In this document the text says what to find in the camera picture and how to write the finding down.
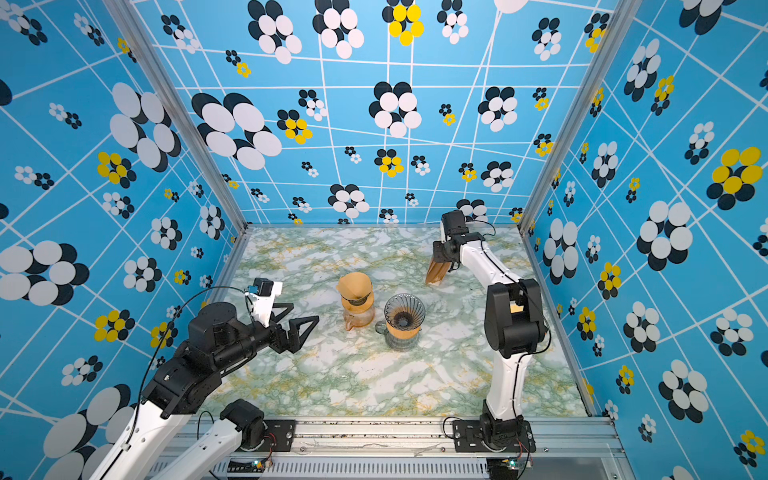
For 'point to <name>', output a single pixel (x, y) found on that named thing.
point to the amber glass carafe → (357, 319)
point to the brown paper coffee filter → (354, 278)
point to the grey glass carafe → (395, 344)
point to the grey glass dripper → (404, 311)
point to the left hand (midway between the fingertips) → (306, 312)
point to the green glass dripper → (356, 294)
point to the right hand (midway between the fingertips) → (446, 251)
